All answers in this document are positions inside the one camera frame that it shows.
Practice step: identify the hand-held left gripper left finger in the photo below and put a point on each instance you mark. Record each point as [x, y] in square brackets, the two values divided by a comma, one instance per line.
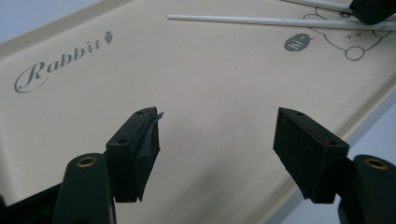
[130, 155]

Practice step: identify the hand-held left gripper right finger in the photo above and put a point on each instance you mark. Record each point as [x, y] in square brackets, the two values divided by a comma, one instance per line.
[311, 155]

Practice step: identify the beige tray with rabbit print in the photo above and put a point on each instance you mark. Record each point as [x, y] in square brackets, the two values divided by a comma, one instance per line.
[202, 77]

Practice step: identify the white chopstick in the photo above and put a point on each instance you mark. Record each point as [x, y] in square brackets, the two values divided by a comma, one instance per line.
[249, 20]

